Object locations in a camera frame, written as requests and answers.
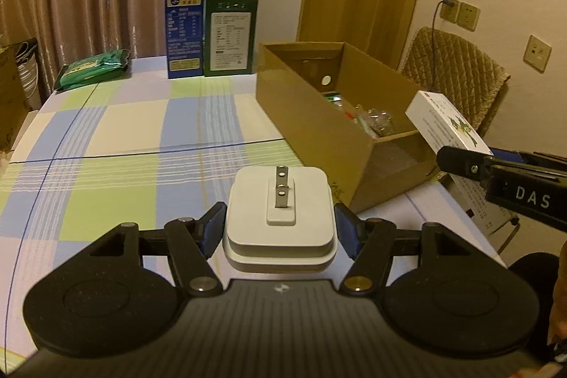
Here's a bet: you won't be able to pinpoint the white power adapter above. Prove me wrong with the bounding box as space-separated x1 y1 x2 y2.
223 166 338 273

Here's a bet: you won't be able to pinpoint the white slim medicine box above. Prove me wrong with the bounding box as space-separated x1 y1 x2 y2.
405 91 513 236

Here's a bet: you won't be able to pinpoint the clear plastic blister pack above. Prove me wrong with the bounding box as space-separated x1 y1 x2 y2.
355 106 395 139

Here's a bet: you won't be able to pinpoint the right hand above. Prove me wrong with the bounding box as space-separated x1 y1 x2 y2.
547 243 567 345

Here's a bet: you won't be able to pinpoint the brown cardboard box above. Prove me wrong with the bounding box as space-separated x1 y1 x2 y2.
256 42 437 212

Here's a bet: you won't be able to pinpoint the green wet wipes pack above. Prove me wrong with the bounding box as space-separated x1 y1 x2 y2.
54 49 130 92

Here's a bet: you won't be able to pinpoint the dark green carton box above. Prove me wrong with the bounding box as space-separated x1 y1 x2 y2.
204 0 259 77

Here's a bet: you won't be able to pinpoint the blue carton box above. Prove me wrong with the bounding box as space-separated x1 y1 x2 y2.
164 0 204 79

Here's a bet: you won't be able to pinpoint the wall power sockets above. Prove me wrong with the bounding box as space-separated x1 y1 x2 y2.
439 0 552 74

